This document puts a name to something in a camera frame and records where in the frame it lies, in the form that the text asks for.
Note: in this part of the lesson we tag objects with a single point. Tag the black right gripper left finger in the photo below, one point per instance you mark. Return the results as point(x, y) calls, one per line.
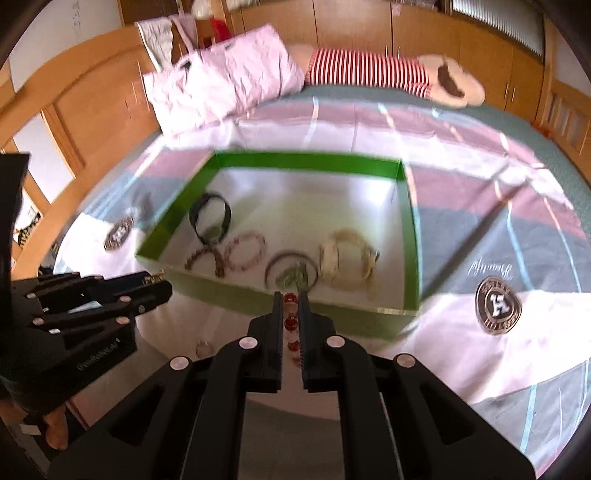
point(185, 421)

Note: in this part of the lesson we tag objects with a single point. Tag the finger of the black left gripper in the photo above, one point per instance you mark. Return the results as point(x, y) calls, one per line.
point(60, 293)
point(90, 314)

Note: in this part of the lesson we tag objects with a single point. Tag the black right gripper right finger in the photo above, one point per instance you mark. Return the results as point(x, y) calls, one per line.
point(399, 420)

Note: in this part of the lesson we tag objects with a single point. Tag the small gold chain jewelry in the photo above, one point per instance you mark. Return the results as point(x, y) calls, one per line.
point(204, 349)

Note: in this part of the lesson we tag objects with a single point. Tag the person's hand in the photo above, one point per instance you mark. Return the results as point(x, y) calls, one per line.
point(56, 432)

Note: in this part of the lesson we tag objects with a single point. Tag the black wrist watch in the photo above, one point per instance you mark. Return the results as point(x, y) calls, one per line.
point(210, 218)

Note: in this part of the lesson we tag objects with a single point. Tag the plaid duvet cover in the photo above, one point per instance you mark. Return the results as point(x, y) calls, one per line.
point(504, 262)

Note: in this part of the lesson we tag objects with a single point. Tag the green cardboard box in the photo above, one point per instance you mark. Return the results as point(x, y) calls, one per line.
point(351, 213)

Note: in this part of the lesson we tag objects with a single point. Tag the thin metal bangle with charm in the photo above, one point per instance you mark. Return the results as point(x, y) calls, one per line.
point(301, 275)

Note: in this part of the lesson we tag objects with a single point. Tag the pink pillow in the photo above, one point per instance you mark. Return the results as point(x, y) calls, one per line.
point(227, 79)

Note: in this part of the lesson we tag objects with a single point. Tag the white towel on headboard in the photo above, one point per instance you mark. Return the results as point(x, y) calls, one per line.
point(157, 38)

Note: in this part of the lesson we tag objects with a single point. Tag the striped plush toy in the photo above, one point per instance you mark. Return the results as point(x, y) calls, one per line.
point(437, 78)

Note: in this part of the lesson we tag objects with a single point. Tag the wooden bed footboard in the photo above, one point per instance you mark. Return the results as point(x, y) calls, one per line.
point(564, 117)

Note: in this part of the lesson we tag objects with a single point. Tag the wooden cabinet row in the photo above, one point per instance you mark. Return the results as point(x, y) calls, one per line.
point(511, 75)

